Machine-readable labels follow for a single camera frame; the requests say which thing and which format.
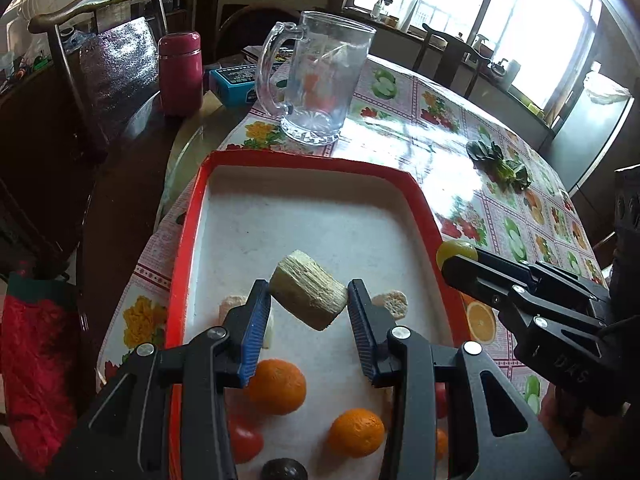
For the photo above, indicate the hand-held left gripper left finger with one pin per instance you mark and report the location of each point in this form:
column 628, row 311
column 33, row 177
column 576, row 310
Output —
column 255, row 335

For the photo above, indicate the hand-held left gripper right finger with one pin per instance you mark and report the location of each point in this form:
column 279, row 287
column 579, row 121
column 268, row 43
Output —
column 361, row 335

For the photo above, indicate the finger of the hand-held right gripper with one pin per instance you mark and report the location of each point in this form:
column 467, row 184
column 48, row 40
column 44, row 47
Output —
column 550, row 272
column 480, row 280

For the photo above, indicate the pale sugarcane piece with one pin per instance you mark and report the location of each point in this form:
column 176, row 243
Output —
column 309, row 290
column 231, row 306
column 393, row 303

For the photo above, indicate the small green round fruit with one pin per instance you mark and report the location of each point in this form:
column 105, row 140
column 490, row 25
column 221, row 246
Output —
column 452, row 249

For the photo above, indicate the orange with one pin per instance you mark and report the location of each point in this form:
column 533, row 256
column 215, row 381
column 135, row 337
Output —
column 441, row 444
column 277, row 385
column 356, row 432

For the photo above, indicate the red tomato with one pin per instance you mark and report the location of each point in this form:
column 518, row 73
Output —
column 245, row 440

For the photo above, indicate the red rimmed white tray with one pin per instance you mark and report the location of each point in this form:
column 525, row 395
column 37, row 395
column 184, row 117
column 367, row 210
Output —
column 300, row 220

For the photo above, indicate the person's right hand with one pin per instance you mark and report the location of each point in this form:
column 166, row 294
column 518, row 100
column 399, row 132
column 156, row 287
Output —
column 557, row 420

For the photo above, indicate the dark leafy greens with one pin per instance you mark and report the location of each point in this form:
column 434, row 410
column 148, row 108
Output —
column 500, row 167

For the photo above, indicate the dark round fruit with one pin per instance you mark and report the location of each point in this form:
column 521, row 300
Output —
column 285, row 470

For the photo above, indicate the grey refrigerator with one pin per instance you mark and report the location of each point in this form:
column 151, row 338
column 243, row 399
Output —
column 590, row 140

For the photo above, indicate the fruit and flower print tablecloth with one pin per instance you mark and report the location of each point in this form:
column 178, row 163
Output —
column 400, row 135

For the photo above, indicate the white plastic bag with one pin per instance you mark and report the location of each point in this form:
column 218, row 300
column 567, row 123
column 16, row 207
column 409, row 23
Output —
column 607, row 89

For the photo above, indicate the white cylindrical container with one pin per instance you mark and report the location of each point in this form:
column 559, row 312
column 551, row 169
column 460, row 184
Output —
column 513, row 75

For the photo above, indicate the kettle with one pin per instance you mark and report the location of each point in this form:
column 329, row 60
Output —
column 499, row 69

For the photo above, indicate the red cloth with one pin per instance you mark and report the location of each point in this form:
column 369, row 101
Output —
column 35, row 360

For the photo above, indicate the dark wooden chair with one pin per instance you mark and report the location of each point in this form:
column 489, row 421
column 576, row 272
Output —
column 450, row 40

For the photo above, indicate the clear glass mug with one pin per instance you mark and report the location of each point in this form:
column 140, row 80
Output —
column 320, row 85

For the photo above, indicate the blue box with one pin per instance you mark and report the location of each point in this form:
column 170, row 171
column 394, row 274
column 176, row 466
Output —
column 235, row 80

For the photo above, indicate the red thermos bottle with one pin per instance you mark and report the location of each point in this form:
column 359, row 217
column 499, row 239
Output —
column 180, row 75

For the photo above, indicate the small white bottle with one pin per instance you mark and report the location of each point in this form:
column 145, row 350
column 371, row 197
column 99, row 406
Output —
column 376, row 7

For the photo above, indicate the shiny grey cushion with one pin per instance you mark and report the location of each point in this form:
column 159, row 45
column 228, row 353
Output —
column 120, row 70

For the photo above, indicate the round back chair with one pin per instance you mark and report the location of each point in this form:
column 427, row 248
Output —
column 250, row 10

